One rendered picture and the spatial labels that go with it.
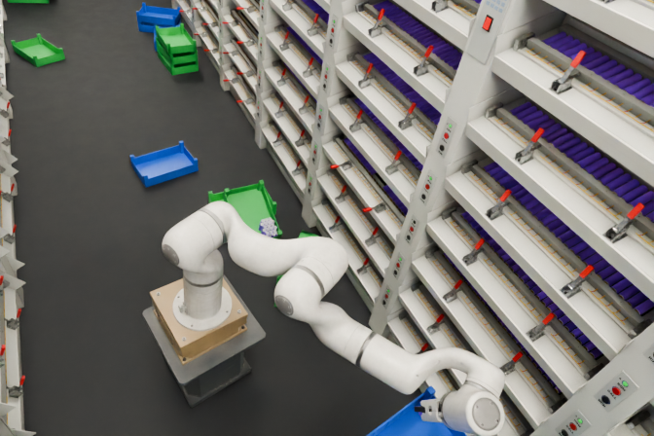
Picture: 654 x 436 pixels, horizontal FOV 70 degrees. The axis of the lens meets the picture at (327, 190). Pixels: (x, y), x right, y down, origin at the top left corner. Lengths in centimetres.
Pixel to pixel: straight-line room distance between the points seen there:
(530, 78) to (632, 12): 23
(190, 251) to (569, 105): 96
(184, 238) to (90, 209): 135
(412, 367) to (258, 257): 44
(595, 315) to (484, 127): 52
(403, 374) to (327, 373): 88
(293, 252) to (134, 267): 124
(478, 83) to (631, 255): 52
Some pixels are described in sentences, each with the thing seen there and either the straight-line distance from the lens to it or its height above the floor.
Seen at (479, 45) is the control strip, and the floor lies 131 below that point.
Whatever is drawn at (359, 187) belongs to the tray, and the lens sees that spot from 188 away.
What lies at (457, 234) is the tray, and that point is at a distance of 151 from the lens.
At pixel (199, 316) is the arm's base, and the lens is 160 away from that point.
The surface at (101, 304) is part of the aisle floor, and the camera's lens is 220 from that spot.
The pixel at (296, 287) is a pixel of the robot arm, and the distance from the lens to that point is 104.
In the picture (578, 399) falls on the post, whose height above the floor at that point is 73.
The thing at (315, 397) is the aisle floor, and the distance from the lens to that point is 193.
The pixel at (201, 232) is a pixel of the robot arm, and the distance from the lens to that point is 130.
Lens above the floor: 176
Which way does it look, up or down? 42 degrees down
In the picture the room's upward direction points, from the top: 10 degrees clockwise
